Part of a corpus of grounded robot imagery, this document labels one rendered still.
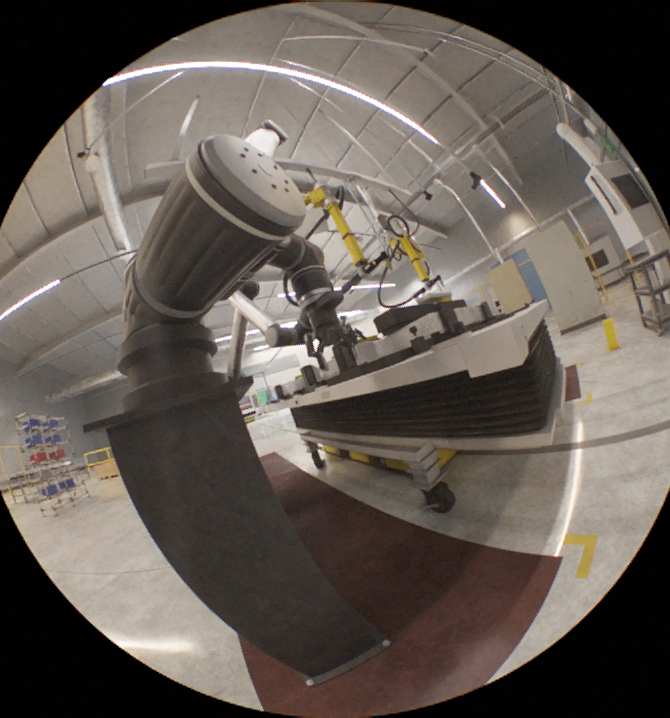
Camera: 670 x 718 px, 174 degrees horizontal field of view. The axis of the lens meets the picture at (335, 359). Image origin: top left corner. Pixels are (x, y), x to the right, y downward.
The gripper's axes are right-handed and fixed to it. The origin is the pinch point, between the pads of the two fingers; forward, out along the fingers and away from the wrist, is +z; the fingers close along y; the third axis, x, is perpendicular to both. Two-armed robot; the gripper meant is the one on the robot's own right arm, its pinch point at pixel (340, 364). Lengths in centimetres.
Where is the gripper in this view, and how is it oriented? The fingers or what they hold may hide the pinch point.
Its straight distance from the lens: 57.2
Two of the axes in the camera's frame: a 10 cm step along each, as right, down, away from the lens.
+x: 4.6, -2.5, -8.5
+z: 3.4, 9.4, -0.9
